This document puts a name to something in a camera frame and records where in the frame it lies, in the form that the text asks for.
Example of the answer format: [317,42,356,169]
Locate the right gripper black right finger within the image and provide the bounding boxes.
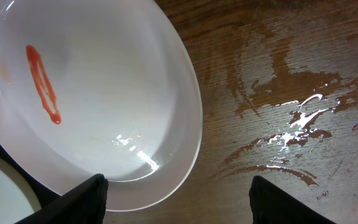
[249,175,334,224]

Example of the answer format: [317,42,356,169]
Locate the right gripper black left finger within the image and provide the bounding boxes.
[17,174,109,224]

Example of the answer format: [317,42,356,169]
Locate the white plate with yellow sauce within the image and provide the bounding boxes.
[0,158,41,224]

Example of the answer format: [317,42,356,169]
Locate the white plate with red sauce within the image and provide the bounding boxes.
[0,0,203,212]

